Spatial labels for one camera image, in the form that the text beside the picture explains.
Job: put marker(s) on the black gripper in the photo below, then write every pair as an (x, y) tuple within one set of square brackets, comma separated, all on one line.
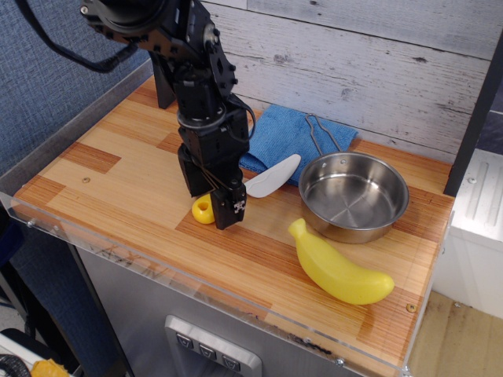
[(210, 154)]

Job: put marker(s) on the yellow handled white toy knife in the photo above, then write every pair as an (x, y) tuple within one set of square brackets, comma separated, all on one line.
[(258, 187)]

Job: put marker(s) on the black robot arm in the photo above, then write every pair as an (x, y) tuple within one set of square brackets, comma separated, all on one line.
[(190, 67)]

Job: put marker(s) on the clear acrylic counter guard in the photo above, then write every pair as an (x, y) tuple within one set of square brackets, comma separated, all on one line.
[(250, 271)]

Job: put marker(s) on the blue folded cloth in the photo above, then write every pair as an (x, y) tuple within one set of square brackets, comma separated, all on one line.
[(281, 132)]

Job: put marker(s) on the stainless steel pan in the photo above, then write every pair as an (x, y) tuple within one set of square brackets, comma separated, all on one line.
[(350, 197)]

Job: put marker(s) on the stainless steel cabinet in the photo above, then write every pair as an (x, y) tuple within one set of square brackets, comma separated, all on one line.
[(137, 302)]

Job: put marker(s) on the yellow toy banana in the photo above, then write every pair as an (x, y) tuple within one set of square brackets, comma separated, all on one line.
[(336, 274)]

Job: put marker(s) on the silver button control panel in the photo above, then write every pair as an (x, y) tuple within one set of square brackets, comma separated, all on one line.
[(183, 335)]

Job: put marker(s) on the yellow object bottom left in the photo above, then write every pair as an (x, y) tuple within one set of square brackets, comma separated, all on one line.
[(48, 368)]

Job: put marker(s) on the white appliance at right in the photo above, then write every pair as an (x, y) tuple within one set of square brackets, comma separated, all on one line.
[(469, 269)]

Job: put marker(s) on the black back corner post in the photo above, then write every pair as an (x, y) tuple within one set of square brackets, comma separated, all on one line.
[(163, 80)]

